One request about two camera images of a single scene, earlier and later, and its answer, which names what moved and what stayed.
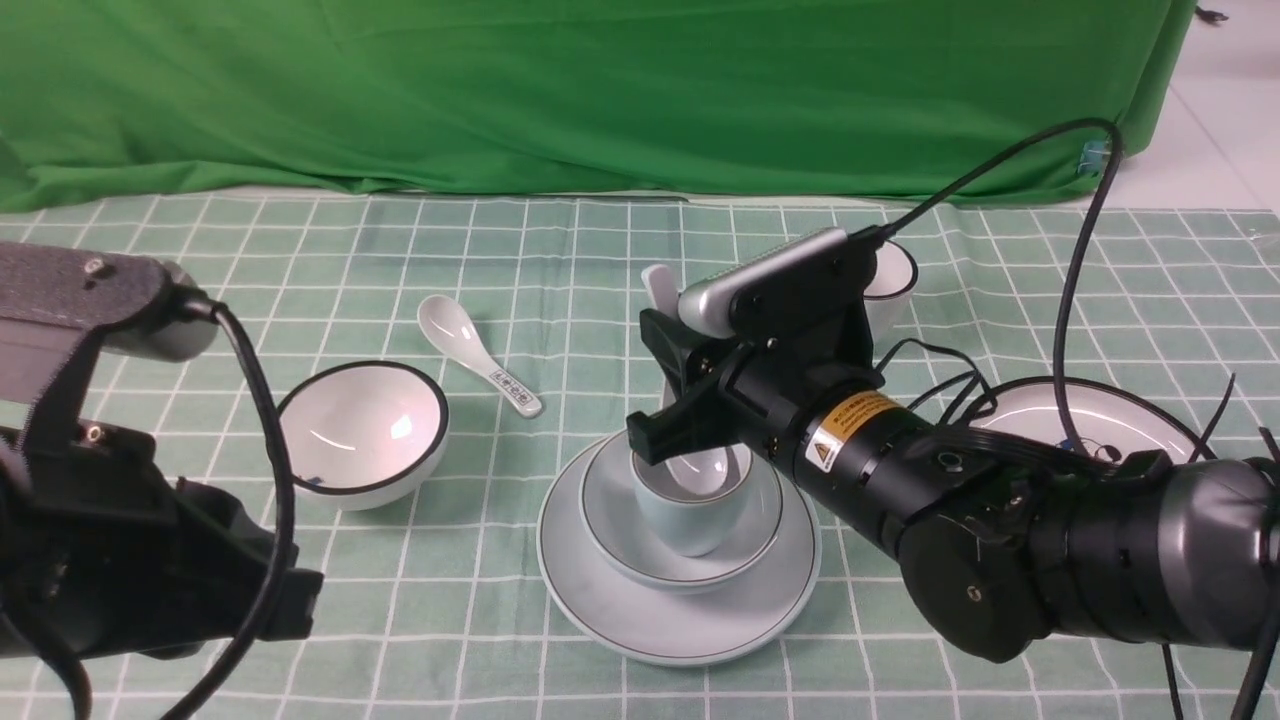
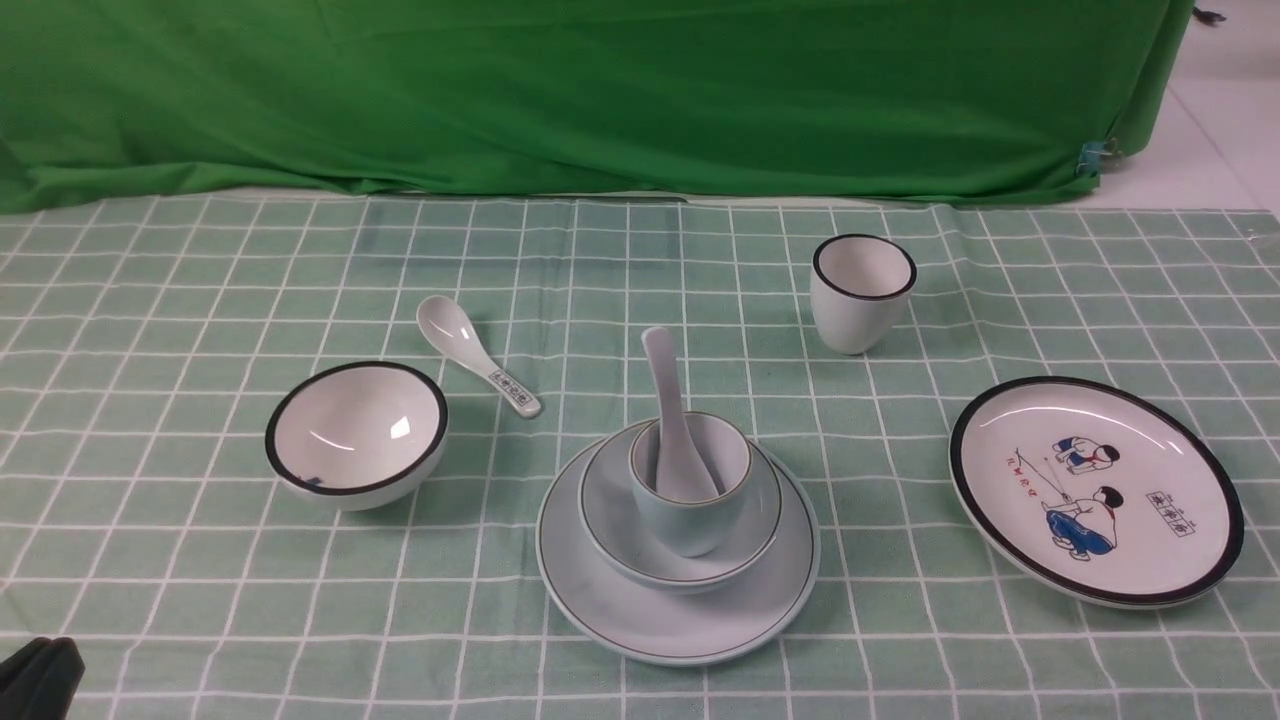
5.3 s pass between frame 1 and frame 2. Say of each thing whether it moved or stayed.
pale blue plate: stayed
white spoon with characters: stayed
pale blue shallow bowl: stayed
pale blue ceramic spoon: moved
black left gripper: moved
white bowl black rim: stayed
